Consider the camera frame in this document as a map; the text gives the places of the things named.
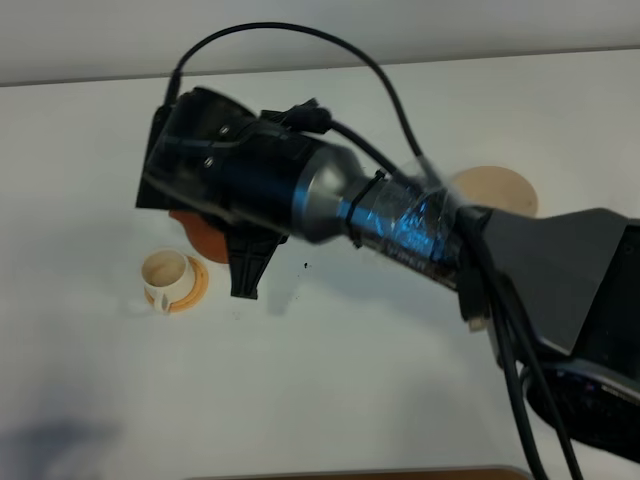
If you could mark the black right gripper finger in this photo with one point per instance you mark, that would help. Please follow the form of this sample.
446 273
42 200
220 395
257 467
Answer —
249 254
176 166

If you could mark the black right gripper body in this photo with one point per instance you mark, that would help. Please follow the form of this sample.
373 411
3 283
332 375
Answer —
223 160

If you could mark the brown clay teapot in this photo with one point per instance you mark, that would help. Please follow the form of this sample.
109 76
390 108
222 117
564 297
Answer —
206 240

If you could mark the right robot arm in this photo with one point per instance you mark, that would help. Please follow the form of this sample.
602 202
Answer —
571 281

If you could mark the beige round teapot coaster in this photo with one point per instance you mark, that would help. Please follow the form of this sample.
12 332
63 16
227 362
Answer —
497 187

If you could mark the orange saucer lower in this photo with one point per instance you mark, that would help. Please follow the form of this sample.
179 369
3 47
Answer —
196 295

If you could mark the white teacup lower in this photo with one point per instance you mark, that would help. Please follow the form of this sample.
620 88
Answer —
168 277

